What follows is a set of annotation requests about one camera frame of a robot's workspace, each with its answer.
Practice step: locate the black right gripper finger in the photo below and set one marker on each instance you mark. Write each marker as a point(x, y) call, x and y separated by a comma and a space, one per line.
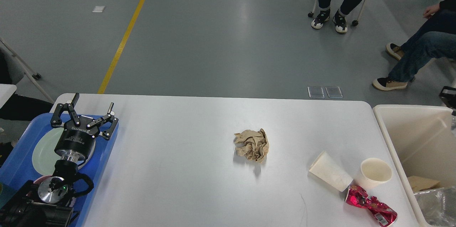
point(448, 96)

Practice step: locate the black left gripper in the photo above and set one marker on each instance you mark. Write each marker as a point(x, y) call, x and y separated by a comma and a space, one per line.
point(76, 141)

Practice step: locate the green plate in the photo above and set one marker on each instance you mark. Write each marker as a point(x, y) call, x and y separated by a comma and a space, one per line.
point(44, 156)

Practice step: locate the pink mug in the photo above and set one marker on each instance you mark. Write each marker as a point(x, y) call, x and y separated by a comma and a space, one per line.
point(41, 179)

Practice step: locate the brown paper bag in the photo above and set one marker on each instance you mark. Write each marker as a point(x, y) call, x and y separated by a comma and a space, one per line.
point(418, 184)

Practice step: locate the white paper cup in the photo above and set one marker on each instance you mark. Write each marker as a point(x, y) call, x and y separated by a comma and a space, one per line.
point(325, 168)
point(372, 173)

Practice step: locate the aluminium foil tray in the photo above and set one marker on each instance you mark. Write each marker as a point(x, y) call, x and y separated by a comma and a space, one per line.
point(438, 206)

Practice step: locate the red foil wrapper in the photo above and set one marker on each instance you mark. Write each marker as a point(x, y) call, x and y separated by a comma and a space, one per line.
point(358, 197)

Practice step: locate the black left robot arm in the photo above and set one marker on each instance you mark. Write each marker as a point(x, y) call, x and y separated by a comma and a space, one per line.
point(50, 177)

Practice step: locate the pink plate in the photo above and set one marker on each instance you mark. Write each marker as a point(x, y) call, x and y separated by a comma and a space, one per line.
point(83, 162)

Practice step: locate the beige plastic bin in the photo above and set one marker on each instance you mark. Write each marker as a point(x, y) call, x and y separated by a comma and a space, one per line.
point(421, 143)

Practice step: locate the person in blue jeans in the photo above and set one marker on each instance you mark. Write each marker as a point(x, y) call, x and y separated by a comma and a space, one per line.
point(436, 38)

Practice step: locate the seated person in black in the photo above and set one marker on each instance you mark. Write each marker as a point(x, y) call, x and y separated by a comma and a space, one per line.
point(18, 107)

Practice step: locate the blue plastic tray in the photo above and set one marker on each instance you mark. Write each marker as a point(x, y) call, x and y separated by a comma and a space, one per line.
point(18, 167)

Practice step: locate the floor socket plate right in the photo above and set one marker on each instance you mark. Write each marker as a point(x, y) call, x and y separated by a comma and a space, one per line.
point(334, 92)

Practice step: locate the floor socket plate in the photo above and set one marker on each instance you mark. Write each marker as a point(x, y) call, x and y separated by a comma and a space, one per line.
point(316, 92)
point(334, 92)

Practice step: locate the white paper on floor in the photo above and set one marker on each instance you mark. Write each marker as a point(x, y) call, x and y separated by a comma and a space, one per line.
point(98, 9)

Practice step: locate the floor socket plate left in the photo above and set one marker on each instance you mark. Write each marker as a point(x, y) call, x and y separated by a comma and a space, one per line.
point(316, 92)

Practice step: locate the crumpled brown paper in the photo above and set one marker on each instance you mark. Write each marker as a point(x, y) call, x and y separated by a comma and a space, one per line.
point(255, 145)

